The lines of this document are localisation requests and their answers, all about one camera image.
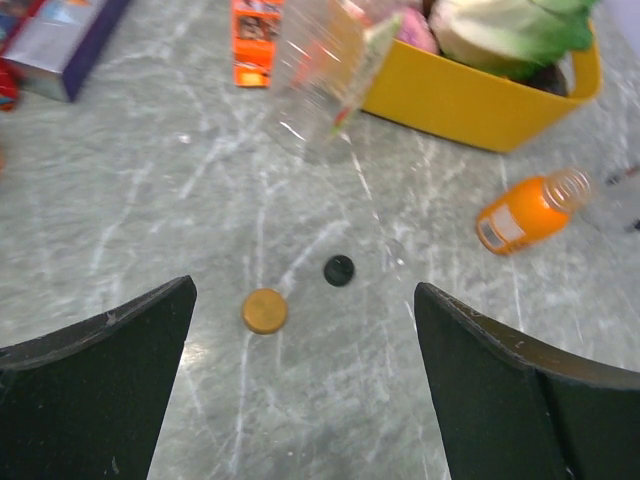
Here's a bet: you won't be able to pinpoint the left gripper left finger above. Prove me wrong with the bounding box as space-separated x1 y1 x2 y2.
1 276 197 479

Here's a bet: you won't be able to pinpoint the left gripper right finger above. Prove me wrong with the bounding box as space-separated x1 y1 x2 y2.
414 283 639 479

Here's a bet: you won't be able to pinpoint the brown bottle cap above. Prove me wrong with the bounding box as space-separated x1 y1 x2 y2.
241 288 288 335

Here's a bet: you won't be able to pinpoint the small orange juice bottle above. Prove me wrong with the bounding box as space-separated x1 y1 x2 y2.
475 168 592 255

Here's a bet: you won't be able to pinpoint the large clear plastic bottle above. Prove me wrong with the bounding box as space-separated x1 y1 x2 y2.
263 1 405 163

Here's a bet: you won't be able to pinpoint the black bottle cap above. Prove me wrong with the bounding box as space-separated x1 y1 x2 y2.
323 255 355 287

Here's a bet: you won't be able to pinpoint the yellow plastic basket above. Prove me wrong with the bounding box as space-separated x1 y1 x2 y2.
362 40 602 153

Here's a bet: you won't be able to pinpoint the purple silver box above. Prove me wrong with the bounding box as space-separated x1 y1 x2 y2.
2 0 130 103

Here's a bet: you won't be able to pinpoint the green toy lettuce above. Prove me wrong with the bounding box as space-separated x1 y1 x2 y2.
428 0 596 80

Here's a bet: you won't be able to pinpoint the purple toy onion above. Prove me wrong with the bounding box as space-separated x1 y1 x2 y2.
395 6 440 55

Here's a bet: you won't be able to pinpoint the red snack bag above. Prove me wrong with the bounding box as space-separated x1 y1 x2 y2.
1 0 43 112

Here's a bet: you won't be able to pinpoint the orange packet box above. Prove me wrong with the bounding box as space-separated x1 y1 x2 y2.
231 0 284 88

